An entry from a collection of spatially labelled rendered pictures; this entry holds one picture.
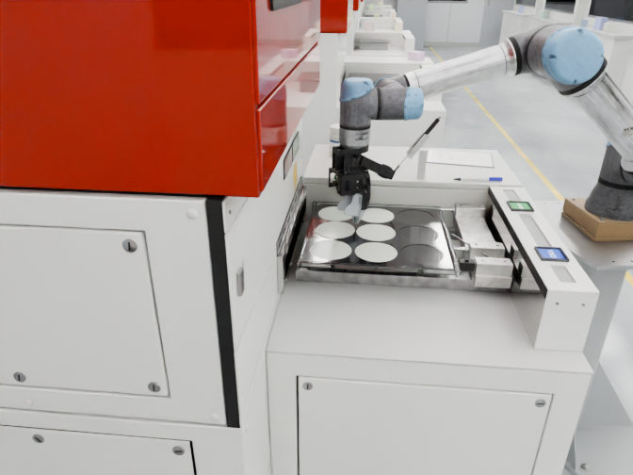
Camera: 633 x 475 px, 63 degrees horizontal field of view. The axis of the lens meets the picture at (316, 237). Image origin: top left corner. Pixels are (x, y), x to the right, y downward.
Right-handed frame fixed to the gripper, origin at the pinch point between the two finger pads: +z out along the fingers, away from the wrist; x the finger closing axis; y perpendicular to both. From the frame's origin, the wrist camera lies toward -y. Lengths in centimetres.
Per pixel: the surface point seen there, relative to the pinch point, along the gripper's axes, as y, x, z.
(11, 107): 70, 32, -41
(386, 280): 2.4, 18.2, 8.4
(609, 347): -138, -5, 92
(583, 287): -18, 54, -4
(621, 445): -90, 35, 91
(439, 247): -11.4, 19.5, 2.0
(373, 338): 15.9, 34.5, 9.9
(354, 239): 5.2, 7.2, 2.0
